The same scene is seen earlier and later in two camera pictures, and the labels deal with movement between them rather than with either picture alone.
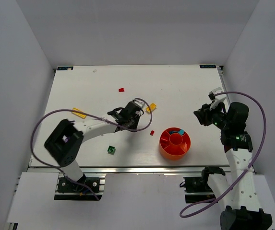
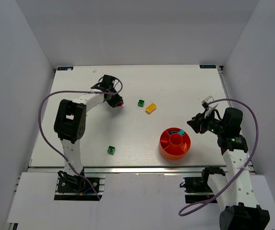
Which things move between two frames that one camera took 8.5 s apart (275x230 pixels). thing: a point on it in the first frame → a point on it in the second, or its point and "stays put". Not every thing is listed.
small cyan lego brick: x=181 y=132 stays put
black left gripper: x=129 y=119 → x=114 y=101
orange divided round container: x=173 y=145 stays put
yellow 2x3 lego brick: x=152 y=106 stays put
